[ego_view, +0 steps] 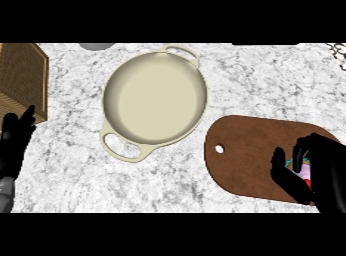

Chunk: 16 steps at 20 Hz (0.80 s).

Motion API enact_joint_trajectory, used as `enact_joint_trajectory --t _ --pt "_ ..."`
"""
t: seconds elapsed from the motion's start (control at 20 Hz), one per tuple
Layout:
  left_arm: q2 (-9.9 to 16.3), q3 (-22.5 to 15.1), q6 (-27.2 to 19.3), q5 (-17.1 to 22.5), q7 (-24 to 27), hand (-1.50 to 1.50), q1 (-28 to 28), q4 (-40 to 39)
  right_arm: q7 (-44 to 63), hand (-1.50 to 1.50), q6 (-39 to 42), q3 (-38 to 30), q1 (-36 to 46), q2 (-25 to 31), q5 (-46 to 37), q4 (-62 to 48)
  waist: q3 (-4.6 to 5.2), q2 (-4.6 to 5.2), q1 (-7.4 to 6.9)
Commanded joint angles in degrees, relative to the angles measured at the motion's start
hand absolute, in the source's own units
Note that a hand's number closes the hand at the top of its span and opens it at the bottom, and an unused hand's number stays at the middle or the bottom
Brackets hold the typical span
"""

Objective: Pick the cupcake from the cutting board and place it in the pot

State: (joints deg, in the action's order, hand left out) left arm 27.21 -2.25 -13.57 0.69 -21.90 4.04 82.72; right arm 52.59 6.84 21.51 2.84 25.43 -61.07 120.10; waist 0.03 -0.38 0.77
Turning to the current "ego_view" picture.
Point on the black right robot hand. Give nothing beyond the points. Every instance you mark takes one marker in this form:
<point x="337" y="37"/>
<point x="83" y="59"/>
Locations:
<point x="336" y="176"/>

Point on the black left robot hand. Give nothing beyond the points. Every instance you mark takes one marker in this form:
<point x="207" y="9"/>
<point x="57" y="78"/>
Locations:
<point x="8" y="146"/>

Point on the pink frosted cupcake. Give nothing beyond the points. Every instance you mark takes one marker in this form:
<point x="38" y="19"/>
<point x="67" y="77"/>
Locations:
<point x="303" y="170"/>

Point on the brown wooden cutting board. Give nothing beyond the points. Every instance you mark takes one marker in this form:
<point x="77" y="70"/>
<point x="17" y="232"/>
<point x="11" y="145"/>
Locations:
<point x="250" y="156"/>

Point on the cream oval pot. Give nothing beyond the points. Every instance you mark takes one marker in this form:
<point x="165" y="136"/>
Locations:
<point x="154" y="100"/>

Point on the brown wicker basket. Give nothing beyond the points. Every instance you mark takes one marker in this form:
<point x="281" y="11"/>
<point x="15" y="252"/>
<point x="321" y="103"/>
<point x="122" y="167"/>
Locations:
<point x="8" y="90"/>

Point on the grey round object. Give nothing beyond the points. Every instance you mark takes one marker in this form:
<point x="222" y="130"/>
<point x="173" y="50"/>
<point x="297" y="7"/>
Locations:
<point x="97" y="46"/>

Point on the black flat object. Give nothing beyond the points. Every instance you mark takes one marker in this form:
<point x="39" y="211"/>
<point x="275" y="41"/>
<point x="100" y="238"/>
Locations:
<point x="265" y="44"/>

